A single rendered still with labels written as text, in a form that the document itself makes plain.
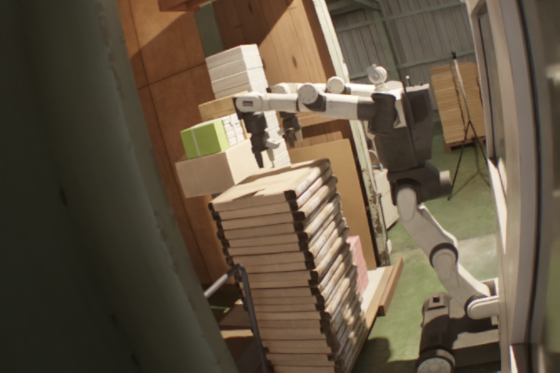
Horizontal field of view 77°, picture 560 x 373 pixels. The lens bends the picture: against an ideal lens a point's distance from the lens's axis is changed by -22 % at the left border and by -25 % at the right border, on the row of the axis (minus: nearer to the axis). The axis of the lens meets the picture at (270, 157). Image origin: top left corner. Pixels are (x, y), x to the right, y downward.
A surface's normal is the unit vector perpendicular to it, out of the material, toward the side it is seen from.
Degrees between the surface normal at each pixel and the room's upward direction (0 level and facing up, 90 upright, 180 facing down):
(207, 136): 90
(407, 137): 101
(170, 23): 90
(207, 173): 91
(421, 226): 110
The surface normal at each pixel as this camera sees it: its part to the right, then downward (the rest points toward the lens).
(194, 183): -0.42, 0.26
